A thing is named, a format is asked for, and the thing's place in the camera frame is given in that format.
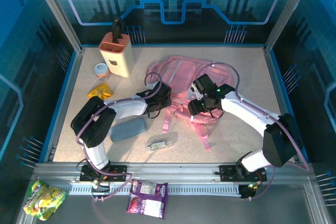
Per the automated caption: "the pink student backpack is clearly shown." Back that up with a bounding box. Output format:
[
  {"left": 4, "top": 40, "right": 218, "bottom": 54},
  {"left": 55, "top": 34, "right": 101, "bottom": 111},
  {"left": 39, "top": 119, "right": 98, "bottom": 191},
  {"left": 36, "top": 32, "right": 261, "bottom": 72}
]
[{"left": 145, "top": 55, "right": 238, "bottom": 151}]

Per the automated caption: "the grey pencil case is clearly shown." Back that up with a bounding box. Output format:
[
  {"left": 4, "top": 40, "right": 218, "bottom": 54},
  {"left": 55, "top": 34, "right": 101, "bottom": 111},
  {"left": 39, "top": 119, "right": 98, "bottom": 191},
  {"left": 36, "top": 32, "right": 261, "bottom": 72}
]
[{"left": 109, "top": 118, "right": 147, "bottom": 142}]

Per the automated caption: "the clear plastic pencil box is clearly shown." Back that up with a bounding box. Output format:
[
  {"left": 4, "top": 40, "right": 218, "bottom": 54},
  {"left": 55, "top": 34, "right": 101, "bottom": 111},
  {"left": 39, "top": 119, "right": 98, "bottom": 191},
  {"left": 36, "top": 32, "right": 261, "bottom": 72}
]
[{"left": 145, "top": 131, "right": 179, "bottom": 153}]

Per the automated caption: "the purple snack bag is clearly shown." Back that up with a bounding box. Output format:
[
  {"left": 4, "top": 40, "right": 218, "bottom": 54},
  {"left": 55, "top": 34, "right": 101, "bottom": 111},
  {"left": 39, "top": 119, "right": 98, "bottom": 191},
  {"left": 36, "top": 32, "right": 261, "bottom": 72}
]
[{"left": 125, "top": 178, "right": 169, "bottom": 220}]

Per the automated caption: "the green yellow snack bag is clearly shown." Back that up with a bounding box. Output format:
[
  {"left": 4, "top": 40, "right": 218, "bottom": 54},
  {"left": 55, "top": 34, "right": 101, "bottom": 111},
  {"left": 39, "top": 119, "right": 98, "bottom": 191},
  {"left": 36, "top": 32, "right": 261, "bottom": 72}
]
[{"left": 23, "top": 180, "right": 69, "bottom": 221}]

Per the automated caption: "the beige knife block orange top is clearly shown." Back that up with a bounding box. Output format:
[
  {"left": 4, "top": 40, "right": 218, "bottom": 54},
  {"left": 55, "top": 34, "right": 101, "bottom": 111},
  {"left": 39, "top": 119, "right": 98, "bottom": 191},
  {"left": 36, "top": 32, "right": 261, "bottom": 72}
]
[{"left": 98, "top": 31, "right": 135, "bottom": 78}]

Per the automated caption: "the yellow snack packet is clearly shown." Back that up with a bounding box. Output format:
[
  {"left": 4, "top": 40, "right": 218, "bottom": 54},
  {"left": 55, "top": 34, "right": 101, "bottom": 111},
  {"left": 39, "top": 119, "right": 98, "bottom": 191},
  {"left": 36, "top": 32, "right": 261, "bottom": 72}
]
[{"left": 87, "top": 82, "right": 114, "bottom": 101}]

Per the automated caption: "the small round tin can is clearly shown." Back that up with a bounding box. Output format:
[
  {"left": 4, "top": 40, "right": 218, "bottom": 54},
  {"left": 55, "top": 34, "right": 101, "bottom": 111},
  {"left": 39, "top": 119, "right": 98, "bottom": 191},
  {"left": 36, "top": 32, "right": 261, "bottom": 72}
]
[{"left": 93, "top": 62, "right": 111, "bottom": 80}]

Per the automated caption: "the aluminium mounting rail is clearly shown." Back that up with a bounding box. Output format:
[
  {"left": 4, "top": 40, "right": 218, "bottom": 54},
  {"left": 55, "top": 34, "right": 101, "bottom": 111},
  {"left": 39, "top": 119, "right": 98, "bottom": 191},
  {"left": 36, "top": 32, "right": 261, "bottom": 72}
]
[{"left": 31, "top": 162, "right": 316, "bottom": 186}]

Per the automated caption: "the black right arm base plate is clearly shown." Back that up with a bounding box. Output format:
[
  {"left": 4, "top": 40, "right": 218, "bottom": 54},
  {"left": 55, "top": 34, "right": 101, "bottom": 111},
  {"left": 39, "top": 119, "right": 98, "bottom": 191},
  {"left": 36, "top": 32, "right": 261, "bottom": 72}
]
[{"left": 219, "top": 165, "right": 268, "bottom": 183}]

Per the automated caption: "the slotted grey cable duct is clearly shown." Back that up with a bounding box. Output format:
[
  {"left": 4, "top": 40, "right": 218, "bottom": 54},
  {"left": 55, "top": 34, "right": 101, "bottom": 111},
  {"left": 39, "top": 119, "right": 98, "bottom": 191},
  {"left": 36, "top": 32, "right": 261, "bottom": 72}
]
[{"left": 65, "top": 184, "right": 242, "bottom": 196}]

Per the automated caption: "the black knife handle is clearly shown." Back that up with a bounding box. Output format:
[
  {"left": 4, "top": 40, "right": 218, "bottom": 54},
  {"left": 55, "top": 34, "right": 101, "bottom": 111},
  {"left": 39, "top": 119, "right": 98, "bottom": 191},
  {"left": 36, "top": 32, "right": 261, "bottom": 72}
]
[{"left": 111, "top": 16, "right": 124, "bottom": 44}]

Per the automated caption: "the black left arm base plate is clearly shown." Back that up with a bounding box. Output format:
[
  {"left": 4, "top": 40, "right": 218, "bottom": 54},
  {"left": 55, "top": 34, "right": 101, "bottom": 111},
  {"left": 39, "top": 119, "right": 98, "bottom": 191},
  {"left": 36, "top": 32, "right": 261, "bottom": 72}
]
[{"left": 79, "top": 165, "right": 128, "bottom": 183}]

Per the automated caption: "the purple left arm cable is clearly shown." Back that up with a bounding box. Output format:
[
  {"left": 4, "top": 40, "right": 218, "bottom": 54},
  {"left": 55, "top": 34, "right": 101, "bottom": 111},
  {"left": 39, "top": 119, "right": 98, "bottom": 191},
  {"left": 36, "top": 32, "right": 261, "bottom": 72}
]
[{"left": 75, "top": 71, "right": 163, "bottom": 202}]

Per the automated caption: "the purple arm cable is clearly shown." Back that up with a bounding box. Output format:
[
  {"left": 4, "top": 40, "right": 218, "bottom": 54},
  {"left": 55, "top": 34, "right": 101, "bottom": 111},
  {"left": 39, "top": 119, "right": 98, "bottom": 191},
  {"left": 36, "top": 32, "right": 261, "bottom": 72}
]
[
  {"left": 75, "top": 71, "right": 163, "bottom": 202},
  {"left": 199, "top": 62, "right": 310, "bottom": 201}
]

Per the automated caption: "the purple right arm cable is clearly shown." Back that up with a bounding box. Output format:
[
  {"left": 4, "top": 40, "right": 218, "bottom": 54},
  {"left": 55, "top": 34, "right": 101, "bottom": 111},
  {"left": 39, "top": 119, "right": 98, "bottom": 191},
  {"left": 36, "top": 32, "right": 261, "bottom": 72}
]
[{"left": 199, "top": 62, "right": 310, "bottom": 201}]

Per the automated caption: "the aluminium frame post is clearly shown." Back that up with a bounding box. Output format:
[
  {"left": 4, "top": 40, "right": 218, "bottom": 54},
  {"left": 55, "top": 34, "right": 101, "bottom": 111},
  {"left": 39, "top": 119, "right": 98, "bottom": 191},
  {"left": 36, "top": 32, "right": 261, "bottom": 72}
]
[
  {"left": 264, "top": 0, "right": 314, "bottom": 53},
  {"left": 28, "top": 0, "right": 85, "bottom": 53}
]

